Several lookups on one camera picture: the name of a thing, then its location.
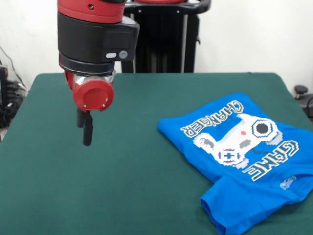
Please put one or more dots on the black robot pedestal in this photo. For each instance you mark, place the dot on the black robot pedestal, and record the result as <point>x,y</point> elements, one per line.
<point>159,44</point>

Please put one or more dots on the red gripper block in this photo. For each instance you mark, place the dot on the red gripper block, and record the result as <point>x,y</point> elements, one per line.
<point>94,94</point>

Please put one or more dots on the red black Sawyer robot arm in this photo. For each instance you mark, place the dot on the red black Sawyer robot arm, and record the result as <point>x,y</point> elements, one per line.
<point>95,36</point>

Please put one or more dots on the black electronics box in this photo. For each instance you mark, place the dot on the black electronics box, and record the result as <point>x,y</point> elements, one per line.
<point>3,85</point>

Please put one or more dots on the dark green table cloth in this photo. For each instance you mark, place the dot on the dark green table cloth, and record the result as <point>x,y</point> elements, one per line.
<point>73,183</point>

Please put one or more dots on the blue printed t-shirt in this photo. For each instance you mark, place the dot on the blue printed t-shirt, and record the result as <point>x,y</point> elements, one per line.
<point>232,195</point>

